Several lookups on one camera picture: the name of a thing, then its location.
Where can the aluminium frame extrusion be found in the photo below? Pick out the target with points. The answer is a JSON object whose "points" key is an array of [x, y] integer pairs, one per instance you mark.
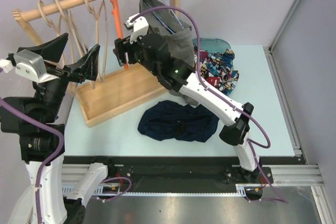
{"points": [[300, 174]]}

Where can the wooden hanger far left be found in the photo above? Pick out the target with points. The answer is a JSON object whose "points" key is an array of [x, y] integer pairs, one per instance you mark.
{"points": [[57, 29]]}

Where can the white slotted cable duct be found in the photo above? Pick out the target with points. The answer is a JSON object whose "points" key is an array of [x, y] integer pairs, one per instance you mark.
{"points": [[101, 191]]}

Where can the orange plastic hanger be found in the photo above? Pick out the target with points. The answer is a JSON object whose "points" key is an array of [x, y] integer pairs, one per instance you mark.
{"points": [[117, 18]]}

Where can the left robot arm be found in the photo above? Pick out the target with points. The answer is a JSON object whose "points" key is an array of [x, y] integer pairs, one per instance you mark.
{"points": [[42, 141]]}

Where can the wooden clothes rack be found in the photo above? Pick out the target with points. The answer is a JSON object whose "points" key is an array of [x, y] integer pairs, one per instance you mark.
{"points": [[112, 94]]}

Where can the blue wire hanger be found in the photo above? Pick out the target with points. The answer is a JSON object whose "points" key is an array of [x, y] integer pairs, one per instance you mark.
{"points": [[150, 4]]}

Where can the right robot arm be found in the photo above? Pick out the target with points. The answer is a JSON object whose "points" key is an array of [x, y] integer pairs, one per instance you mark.
{"points": [[165, 60]]}

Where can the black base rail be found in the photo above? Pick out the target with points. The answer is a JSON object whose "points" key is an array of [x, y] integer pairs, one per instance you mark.
{"points": [[171, 175]]}

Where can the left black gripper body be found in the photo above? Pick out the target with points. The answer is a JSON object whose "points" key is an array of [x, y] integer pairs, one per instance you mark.
{"points": [[63, 72]]}

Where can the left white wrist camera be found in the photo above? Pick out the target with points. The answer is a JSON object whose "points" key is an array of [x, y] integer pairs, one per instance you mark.
{"points": [[29, 65]]}

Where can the wooden hanger middle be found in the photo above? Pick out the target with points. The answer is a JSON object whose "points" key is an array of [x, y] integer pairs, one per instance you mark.
{"points": [[78, 39]]}

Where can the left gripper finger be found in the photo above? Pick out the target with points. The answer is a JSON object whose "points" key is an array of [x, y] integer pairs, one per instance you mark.
{"points": [[50, 51], [86, 68]]}

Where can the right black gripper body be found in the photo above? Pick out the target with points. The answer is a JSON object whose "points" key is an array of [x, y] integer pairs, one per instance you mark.
{"points": [[124, 45]]}

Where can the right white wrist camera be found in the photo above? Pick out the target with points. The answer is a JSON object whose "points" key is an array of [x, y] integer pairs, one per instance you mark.
{"points": [[138, 25]]}

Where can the grey shorts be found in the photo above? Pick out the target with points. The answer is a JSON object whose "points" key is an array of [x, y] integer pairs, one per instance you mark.
{"points": [[180, 44]]}

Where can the navy blue shorts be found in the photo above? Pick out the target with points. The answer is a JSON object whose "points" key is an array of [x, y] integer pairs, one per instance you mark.
{"points": [[168, 120]]}

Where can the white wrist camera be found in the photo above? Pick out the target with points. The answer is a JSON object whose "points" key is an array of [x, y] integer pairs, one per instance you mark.
{"points": [[29, 65], [138, 25]]}

